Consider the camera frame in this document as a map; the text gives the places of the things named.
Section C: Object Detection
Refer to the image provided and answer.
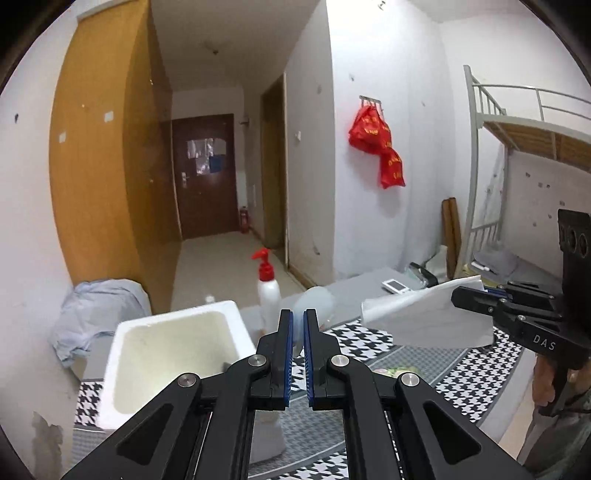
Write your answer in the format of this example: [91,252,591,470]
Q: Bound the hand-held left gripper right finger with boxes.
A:
[302,308,536,480]

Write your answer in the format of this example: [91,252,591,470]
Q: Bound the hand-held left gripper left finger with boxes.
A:
[60,309,295,480]

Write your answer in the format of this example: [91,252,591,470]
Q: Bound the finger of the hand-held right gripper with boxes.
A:
[451,286,525,326]
[505,281,561,303]

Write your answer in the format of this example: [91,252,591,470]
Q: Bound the white tissue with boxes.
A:
[360,275,495,349]

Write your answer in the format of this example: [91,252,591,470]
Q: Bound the yellow green plastic item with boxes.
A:
[372,366,419,380]

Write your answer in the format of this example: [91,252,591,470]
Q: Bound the white foam box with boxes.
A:
[99,300,287,464]

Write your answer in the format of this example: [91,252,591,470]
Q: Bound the person's right forearm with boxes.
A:
[517,392,591,469]

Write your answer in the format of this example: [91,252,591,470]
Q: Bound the person's right hand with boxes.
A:
[532,355,558,409]

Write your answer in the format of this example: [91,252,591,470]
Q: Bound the black clip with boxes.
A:
[405,261,439,289]

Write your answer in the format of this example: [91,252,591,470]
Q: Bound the white bottle with red pump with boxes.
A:
[252,248,282,333]

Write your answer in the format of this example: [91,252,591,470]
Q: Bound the wooden boards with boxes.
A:
[441,198,462,282]

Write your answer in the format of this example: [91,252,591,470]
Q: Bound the houndstooth tablecloth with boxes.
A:
[71,320,527,480]

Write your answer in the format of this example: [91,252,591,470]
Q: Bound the metal bunk bed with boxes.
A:
[463,65,591,296]

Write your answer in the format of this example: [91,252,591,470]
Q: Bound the red printed plastic bag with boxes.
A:
[379,148,406,189]
[348,104,394,155]

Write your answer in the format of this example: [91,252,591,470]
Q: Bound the dark brown door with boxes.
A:
[172,113,238,240]

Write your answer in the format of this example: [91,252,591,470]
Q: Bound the wooden side door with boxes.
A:
[260,76,288,252]

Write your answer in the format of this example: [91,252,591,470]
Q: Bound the light blue cloth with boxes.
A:
[48,278,152,367]

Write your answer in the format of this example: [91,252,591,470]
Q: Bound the wooden wardrobe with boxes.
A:
[48,0,183,315]

